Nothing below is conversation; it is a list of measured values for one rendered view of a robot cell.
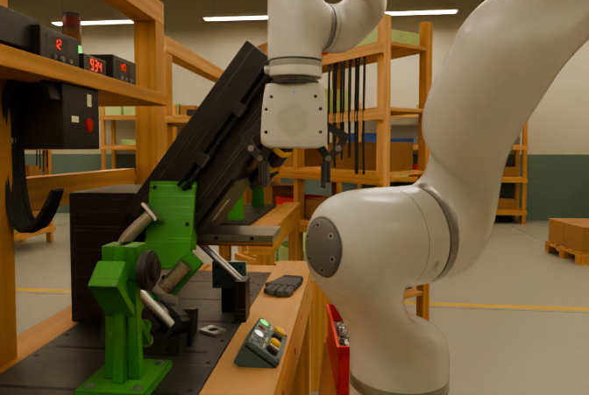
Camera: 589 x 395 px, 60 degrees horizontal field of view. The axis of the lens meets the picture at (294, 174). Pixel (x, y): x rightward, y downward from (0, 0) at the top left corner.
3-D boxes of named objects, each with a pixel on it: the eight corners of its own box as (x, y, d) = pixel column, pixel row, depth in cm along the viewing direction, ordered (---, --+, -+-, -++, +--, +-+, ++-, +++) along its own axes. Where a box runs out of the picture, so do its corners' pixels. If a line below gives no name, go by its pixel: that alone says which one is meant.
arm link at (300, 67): (260, 58, 75) (260, 78, 75) (320, 57, 74) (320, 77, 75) (269, 67, 84) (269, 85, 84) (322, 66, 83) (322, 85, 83)
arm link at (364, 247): (471, 387, 61) (478, 188, 59) (351, 436, 51) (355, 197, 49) (398, 351, 71) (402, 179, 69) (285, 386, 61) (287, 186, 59)
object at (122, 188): (177, 292, 161) (175, 184, 159) (138, 325, 131) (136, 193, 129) (121, 290, 163) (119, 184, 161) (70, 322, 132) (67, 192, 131)
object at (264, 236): (280, 236, 146) (280, 226, 146) (273, 247, 130) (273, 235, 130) (149, 234, 150) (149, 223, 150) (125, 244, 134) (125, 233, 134)
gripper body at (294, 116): (258, 73, 76) (258, 148, 76) (327, 72, 75) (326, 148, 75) (266, 80, 83) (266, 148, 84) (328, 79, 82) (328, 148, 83)
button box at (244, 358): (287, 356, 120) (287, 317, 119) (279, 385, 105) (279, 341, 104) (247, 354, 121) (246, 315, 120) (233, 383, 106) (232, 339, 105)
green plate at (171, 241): (199, 270, 127) (204, 187, 131) (189, 269, 119) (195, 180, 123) (154, 269, 128) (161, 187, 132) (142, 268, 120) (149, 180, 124)
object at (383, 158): (377, 339, 363) (379, -2, 351) (230, 273, 554) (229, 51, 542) (429, 324, 393) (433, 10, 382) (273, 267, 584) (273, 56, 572)
